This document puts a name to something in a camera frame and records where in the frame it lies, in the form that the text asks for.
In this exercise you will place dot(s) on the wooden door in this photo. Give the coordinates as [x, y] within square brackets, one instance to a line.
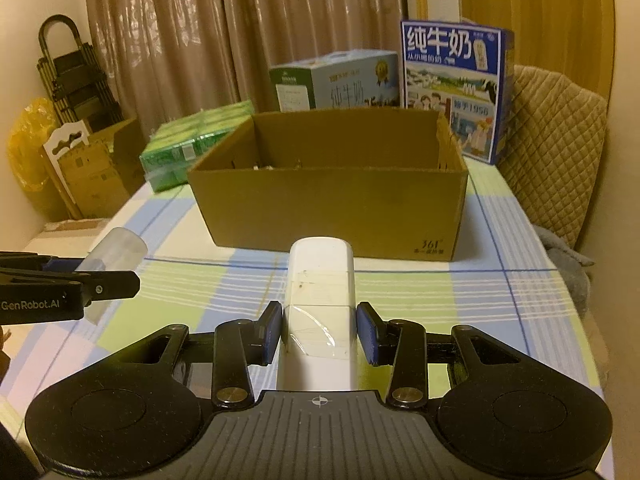
[540, 10]

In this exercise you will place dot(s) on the yellow plastic bag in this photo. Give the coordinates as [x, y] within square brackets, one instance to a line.
[25, 160]

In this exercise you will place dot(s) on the white three-pin plug adapter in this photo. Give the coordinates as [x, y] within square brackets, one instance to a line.
[320, 280]

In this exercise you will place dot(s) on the black folding step stool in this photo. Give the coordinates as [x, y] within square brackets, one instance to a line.
[75, 80]

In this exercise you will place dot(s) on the blue milk case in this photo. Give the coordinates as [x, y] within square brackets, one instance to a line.
[440, 50]

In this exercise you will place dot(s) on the white cutout cardboard sheet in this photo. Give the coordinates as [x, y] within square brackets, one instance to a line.
[65, 137]

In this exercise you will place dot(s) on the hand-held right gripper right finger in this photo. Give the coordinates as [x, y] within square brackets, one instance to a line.
[369, 335]

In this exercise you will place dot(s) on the green white milk case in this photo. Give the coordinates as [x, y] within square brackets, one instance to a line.
[340, 85]

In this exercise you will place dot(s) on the printed shipping carton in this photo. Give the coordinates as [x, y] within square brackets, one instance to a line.
[100, 180]

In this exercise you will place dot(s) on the green drink carton pack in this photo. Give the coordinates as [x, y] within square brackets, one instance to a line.
[170, 160]

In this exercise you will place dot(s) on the chair with quilted cover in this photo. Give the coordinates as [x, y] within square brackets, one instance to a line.
[550, 160]

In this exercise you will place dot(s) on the grey cloth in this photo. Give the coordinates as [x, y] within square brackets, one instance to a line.
[565, 260]

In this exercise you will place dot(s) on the light wooden strip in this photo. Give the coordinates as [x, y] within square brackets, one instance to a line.
[424, 7]

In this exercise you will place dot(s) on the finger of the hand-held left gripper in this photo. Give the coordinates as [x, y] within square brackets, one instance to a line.
[112, 285]
[57, 264]

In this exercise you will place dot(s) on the brown cardboard box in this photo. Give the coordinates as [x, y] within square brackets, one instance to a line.
[325, 210]

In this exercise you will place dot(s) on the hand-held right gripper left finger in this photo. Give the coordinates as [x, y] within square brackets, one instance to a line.
[272, 332]

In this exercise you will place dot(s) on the checked tablecloth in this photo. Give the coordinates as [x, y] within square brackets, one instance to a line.
[450, 285]

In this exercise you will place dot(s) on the beige curtain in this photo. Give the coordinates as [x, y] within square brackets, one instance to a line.
[175, 35]

